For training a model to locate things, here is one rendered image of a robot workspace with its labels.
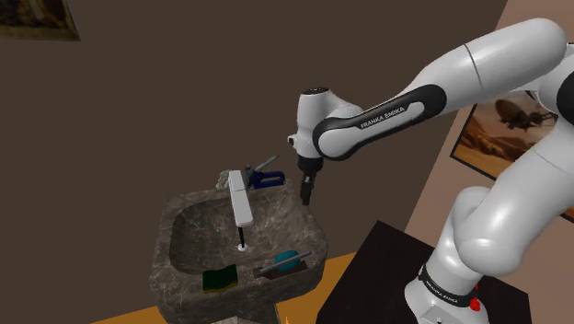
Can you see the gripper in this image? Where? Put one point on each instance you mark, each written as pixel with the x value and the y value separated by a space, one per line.
pixel 310 165

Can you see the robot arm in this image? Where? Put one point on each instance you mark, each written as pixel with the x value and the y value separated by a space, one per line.
pixel 493 215

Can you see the blue staple gun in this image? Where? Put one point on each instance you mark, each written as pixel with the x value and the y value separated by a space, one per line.
pixel 265 178

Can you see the white faucet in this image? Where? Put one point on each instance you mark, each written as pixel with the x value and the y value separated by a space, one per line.
pixel 240 202

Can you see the teal round brush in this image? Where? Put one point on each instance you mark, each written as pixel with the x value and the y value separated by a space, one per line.
pixel 284 262

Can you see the dark marble washbasin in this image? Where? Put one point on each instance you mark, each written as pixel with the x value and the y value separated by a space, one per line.
pixel 197 233

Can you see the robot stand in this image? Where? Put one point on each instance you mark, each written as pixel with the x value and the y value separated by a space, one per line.
pixel 381 282

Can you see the green sponge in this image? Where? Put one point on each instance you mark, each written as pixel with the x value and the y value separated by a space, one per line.
pixel 219 278

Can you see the brown landscape wall picture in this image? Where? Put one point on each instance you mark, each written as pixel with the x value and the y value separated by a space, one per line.
pixel 498 134

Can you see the dark wall picture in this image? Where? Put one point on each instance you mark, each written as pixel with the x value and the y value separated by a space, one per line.
pixel 36 18

